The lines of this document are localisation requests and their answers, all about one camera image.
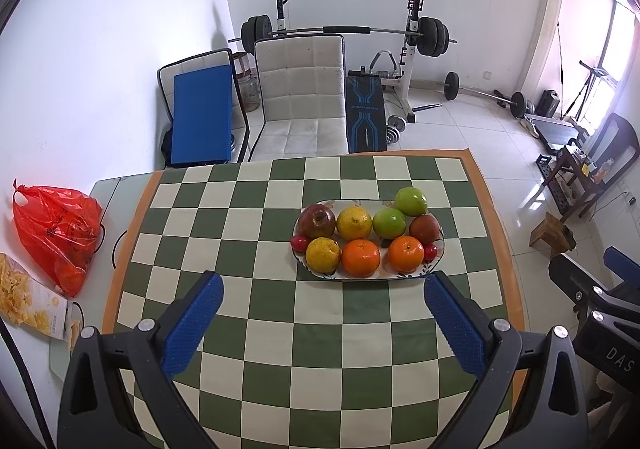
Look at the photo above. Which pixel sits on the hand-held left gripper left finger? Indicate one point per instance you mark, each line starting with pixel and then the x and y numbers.
pixel 195 324

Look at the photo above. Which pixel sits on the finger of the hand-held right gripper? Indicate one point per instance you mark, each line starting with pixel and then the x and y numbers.
pixel 622 263
pixel 585 284

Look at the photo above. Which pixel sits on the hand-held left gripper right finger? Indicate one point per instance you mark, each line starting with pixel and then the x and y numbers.
pixel 455 324

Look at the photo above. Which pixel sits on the orange mandarin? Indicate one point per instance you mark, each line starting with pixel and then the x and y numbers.
pixel 360 258
pixel 406 254

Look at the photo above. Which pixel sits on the white patterned oval plate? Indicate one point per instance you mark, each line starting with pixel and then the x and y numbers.
pixel 384 265

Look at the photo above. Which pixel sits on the small wooden stool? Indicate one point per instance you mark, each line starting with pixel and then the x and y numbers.
pixel 550 231

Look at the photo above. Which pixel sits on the green white checkered tablecloth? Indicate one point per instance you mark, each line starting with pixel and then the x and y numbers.
pixel 250 279

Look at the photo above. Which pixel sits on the small red fruit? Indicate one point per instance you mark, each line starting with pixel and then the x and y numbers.
pixel 430 252
pixel 299 243

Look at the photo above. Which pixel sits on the dark wooden side table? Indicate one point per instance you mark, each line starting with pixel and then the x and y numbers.
pixel 575 184

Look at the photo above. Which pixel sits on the dark red apple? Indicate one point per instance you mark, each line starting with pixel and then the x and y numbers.
pixel 424 229

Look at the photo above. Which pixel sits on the black plastic crate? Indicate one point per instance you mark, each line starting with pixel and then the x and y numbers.
pixel 547 171

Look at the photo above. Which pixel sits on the dark wooden chair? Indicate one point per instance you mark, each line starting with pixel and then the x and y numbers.
pixel 617 144

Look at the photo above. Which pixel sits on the green apple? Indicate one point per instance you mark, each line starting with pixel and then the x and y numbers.
pixel 389 224
pixel 411 200

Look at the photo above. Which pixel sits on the yellow lemon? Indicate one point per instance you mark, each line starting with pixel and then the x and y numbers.
pixel 354 224

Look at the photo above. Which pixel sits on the yellow pear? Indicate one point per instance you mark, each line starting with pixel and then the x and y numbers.
pixel 322 255

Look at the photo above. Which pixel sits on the dark treadmill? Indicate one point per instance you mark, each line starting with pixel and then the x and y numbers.
pixel 555 131

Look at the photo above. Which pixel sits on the red plastic bag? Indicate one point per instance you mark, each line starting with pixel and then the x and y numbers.
pixel 55 239

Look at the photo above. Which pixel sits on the yellow snack packet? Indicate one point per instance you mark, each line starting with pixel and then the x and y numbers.
pixel 30 299

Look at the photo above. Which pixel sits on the small black box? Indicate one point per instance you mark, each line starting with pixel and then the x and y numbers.
pixel 550 102

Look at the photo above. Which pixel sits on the black tripod stand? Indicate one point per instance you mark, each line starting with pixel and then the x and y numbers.
pixel 590 84

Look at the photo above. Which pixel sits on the chrome dumbbell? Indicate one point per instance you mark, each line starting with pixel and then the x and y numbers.
pixel 396 126

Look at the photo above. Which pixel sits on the blue cushion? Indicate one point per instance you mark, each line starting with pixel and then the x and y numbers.
pixel 200 114

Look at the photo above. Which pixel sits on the black blue weight bench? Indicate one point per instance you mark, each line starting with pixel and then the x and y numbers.
pixel 365 114

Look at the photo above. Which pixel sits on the curl bar with plates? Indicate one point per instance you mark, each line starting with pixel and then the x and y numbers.
pixel 451 85

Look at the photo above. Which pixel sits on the glass jar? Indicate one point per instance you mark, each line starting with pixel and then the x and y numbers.
pixel 248 89

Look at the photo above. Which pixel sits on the white quilted chair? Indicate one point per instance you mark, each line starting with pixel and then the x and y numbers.
pixel 300 94

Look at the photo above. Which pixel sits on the white barbell rack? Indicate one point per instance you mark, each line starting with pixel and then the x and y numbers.
pixel 407 74

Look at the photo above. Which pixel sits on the white black-framed chair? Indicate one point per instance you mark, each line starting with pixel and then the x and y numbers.
pixel 200 59

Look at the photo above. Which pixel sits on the barbell with black plates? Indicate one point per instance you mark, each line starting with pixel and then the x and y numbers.
pixel 430 36

